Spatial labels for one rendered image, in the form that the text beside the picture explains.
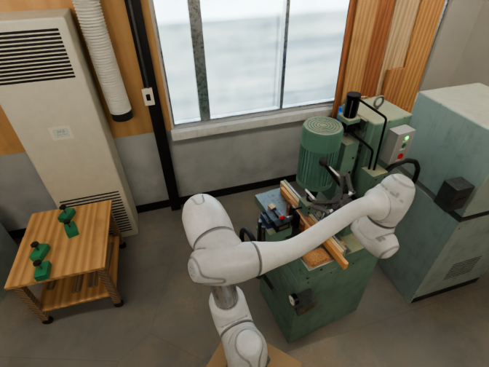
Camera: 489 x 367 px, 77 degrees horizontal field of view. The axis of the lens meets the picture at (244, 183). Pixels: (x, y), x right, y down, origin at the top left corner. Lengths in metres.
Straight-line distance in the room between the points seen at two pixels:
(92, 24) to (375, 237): 1.96
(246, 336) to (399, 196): 0.76
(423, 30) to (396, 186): 2.34
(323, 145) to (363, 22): 1.66
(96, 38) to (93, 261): 1.40
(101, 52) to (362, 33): 1.93
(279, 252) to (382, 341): 1.70
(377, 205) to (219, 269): 0.51
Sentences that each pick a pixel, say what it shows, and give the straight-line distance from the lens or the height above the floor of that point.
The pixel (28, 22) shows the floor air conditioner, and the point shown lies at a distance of 2.22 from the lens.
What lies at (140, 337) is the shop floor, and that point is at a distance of 2.47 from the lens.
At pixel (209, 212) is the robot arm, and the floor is 1.52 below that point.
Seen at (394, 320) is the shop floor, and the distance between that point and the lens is 2.63.
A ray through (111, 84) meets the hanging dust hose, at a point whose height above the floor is 1.36.
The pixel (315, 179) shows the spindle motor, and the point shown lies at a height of 1.27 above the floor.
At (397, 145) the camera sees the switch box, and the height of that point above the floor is 1.43.
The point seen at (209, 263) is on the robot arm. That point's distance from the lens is 0.82.
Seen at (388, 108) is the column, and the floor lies 1.52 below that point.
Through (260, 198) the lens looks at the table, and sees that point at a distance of 1.87.
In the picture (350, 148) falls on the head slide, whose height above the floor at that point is 1.40.
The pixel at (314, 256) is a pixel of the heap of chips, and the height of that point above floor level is 0.93.
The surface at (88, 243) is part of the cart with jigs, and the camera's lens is 2.37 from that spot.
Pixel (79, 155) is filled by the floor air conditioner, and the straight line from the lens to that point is 2.51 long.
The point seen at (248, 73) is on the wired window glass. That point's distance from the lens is 2.75.
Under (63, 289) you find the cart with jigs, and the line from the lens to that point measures 2.67.
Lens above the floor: 2.16
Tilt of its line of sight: 39 degrees down
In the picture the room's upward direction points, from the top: 1 degrees counter-clockwise
